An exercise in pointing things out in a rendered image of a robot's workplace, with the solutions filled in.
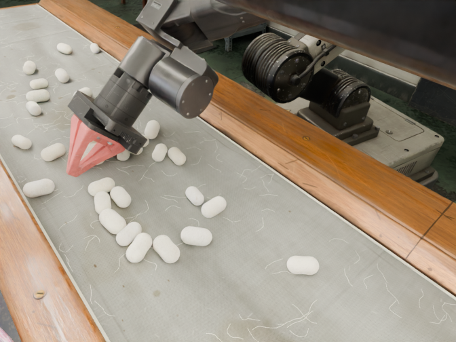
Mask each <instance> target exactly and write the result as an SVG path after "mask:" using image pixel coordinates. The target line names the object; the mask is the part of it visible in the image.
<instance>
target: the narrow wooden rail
mask: <svg viewBox="0 0 456 342"><path fill-rule="evenodd" d="M0 290H1V293H2V295H3V298H4V300H5V302H6V305H7V308H8V309H9V312H10V315H11V317H12V320H13V322H14V325H15V327H16V330H17V331H18V334H19V337H20V340H21V342H106V340H105V338H104V337H103V335H102V333H101V331H100V330H99V328H98V327H97V325H96V323H95V321H94V319H93V317H92V316H91V314H90V313H89V311H88V309H87V307H86V305H85V304H84V302H83V301H82V299H81V297H80V296H79V293H78V292H77V290H76V288H75V287H74V285H73V283H72V281H71V279H70V278H69V276H68V275H67V273H66V271H65V270H64V267H63V266H62V264H61V262H60V261H59V259H58V257H57V256H56V254H55V252H54V250H53V249H52V247H51V245H50V243H49V242H48V240H47V238H46V237H45V235H44V233H43V232H42V230H41V228H40V226H39V224H38V223H37V221H36V219H35V217H34V216H33V214H32V212H31V211H30V209H29V207H28V206H27V204H26V202H25V200H24V198H23V197H22V195H21V193H20V192H19V190H18V188H17V186H16V185H15V183H14V181H13V180H12V178H11V176H10V174H9V172H8V171H7V169H6V168H5V166H4V164H3V162H2V161H1V159H0Z"/></svg>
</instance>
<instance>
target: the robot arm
mask: <svg viewBox="0 0 456 342"><path fill-rule="evenodd" d="M136 20H137V21H138V22H139V23H140V24H141V25H142V26H143V27H144V28H145V29H146V30H147V31H148V32H149V33H150V34H151V35H152V36H153V37H154V38H155V39H156V40H157V41H158V42H157V41H156V40H154V39H150V40H148V39H147V38H145V37H143V36H138V37H137V39H136V41H135V42H134V43H133V44H132V46H131V48H130V49H129V50H128V52H127V54H126V55H125V56H124V57H123V59H122V61H121V62H120V63H119V65H118V67H117V68H116V69H115V71H114V72H113V74H112V76H111V77H110V78H109V80H108V81H107V82H106V84H105V85H104V87H103V89H102V90H101V91H100V93H99V94H98V95H97V97H96V98H95V100H94V99H93V98H91V97H89V96H88V95H86V94H84V93H83V92H81V91H79V90H77V91H76V93H75V95H74V96H73V98H72V99H71V101H70V103H69V104H68V105H67V107H68V108H70V110H72V112H74V115H73V116H72V118H71V135H70V147H69V157H68V162H67V167H66V173H67V174H68V175H70V176H74V177H78V176H79V175H81V174H83V173H84V172H86V171H87V170H89V169H90V168H92V167H94V166H95V165H96V164H99V163H100V162H103V161H104V160H106V159H108V158H111V157H113V156H115V155H117V154H119V153H121V152H123V151H125V150H128V151H129V152H132V153H134V154H137V153H138V152H139V150H140V148H142V147H143V146H144V144H145V143H146V142H147V139H146V138H145V137H144V136H143V135H142V134H141V133H140V132H138V131H137V130H136V129H134V128H133V127H132V125H133V124H134V122H135V121H136V120H137V118H138V116H139V115H140V114H141V113H142V111H143V109H144V108H145V107H146V105H147V104H148V102H149V101H150V99H151V98H152V96H154V97H156V98H157V99H159V100H160V101H162V102H163V103H164V104H166V105H167V106H169V107H170V108H171V109H173V110H174V111H176V112H177V113H178V114H180V115H182V116H183V117H184V118H187V119H193V118H195V117H197V116H198V115H200V114H201V113H203V112H204V110H205V109H206V108H207V106H208V105H209V103H210V101H211V99H212V95H213V92H214V88H215V86H216V85H217V83H218V82H219V76H218V75H217V74H216V73H215V72H214V70H213V69H212V68H211V67H210V65H209V64H208V63H207V62H206V61H205V59H204V58H201V57H199V56H198V55H197V54H196V51H197V50H198V49H202V48H206V47H210V46H213V41H214V40H217V39H223V38H226V37H230V36H232V34H234V33H236V32H238V31H241V30H244V29H247V28H249V27H252V26H255V25H258V24H262V23H266V22H271V21H269V20H266V19H264V18H260V17H258V16H255V15H253V14H249V13H248V12H244V11H242V10H240V9H236V8H234V7H231V6H229V5H225V4H224V3H220V2H218V1H215V0H148V1H147V4H146V6H145V7H144V8H143V10H142V12H141V13H140V14H139V16H138V18H137V19H136ZM148 90H150V92H151V93H150V92H149V91H148ZM92 141H95V142H96V144H95V145H94V147H93V148H92V149H91V150H90V152H89V153H88V154H87V155H86V156H85V157H84V158H83V159H82V160H81V158H82V156H83V154H84V152H85V150H86V148H87V146H88V145H89V143H90V142H92Z"/></svg>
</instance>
